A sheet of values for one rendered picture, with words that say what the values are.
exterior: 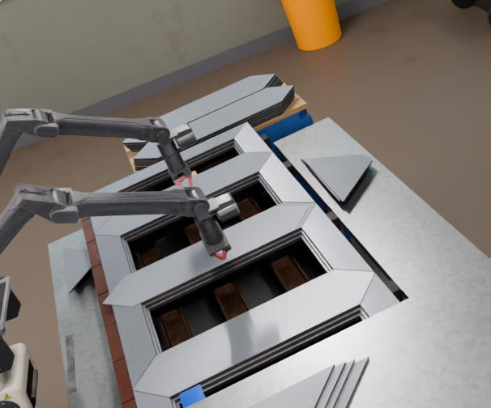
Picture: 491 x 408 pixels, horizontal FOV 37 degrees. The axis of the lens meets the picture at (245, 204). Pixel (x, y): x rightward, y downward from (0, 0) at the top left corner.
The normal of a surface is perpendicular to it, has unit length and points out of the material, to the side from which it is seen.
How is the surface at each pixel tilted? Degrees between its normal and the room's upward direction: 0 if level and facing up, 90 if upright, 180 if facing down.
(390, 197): 0
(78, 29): 90
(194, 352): 0
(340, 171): 0
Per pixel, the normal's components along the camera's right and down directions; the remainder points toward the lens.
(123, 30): 0.18, 0.48
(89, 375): -0.32, -0.79
